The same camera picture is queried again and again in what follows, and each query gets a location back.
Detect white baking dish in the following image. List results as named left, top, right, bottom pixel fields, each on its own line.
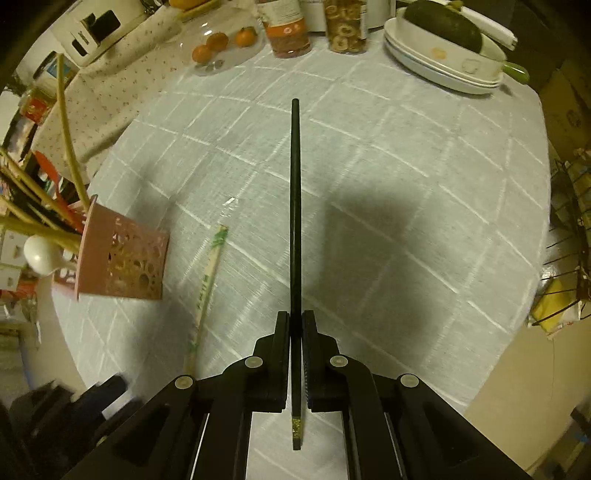
left=397, top=7, right=507, bottom=80

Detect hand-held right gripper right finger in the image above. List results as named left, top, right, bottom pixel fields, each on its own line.
left=301, top=310, right=533, bottom=480

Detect dark green squash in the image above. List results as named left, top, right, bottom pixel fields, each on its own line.
left=404, top=0, right=484, bottom=54

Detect white ceramic spoon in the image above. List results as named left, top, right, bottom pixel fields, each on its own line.
left=23, top=234, right=71, bottom=278

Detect bamboo chopstick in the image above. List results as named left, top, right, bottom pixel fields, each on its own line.
left=0, top=216, right=82, bottom=249
left=0, top=147, right=62, bottom=228
left=55, top=53, right=90, bottom=205
left=0, top=195, right=52, bottom=232

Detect yellow packet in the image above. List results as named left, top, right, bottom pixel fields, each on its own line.
left=531, top=277, right=583, bottom=334

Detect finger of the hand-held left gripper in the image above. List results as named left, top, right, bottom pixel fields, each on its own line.
left=98, top=398, right=145, bottom=445
left=73, top=374, right=127, bottom=417

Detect floral patterned cloth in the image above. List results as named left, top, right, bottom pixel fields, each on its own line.
left=30, top=7, right=259, bottom=168

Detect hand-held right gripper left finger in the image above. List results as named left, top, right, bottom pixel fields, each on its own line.
left=60, top=311, right=291, bottom=480

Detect pink perforated utensil holder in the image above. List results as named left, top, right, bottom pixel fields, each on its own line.
left=51, top=194, right=171, bottom=302

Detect clear glass bowl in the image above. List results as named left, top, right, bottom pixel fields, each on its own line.
left=178, top=18, right=267, bottom=77

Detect black chopstick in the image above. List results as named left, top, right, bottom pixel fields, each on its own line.
left=289, top=98, right=305, bottom=451

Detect glass jar with red label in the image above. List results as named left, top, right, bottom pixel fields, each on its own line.
left=256, top=0, right=313, bottom=59

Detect white container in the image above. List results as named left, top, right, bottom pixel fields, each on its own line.
left=300, top=0, right=328, bottom=33

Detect green handle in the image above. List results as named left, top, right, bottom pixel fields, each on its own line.
left=502, top=62, right=531, bottom=83

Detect wire storage rack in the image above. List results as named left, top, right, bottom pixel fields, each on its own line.
left=531, top=152, right=591, bottom=329

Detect paper-wrapped chopsticks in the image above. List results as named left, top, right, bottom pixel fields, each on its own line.
left=182, top=224, right=230, bottom=376

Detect white printed box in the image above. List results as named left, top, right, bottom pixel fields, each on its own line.
left=48, top=0, right=147, bottom=59

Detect cardboard box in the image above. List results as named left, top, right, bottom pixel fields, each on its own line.
left=540, top=60, right=591, bottom=154

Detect jar of dried fruit slices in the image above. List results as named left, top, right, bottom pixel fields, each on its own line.
left=323, top=0, right=370, bottom=55

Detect white dish with green squash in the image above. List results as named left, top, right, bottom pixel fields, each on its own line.
left=383, top=18, right=502, bottom=96

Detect grey checked tablecloth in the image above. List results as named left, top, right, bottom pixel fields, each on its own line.
left=51, top=18, right=553, bottom=480

